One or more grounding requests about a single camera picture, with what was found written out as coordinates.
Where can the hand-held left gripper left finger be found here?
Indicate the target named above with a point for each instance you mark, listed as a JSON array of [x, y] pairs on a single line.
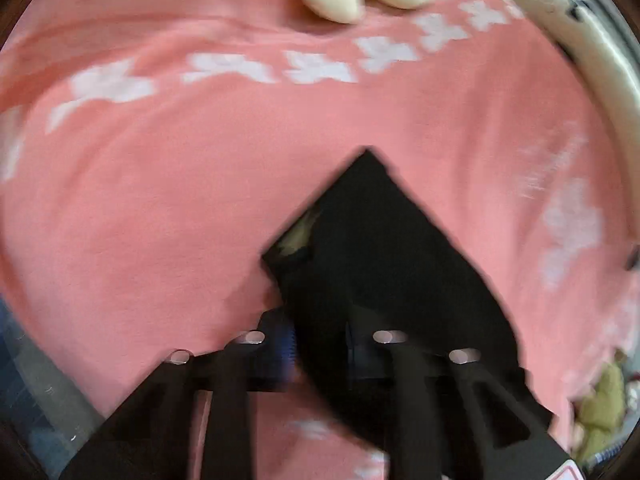
[[286, 355]]

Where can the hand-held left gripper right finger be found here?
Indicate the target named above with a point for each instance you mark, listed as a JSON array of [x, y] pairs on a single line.
[[370, 360]]

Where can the black pants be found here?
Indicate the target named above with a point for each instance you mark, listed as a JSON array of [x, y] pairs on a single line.
[[380, 240]]

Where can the pink bow-print blanket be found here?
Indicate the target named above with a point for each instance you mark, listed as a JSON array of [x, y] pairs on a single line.
[[150, 185]]

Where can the plush doll in green jacket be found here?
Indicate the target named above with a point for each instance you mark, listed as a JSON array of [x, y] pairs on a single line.
[[605, 395]]

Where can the grey bed base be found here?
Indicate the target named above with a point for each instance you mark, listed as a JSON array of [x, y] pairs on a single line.
[[45, 400]]

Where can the long white cow plush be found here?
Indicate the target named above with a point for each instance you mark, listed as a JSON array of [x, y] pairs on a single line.
[[590, 45]]

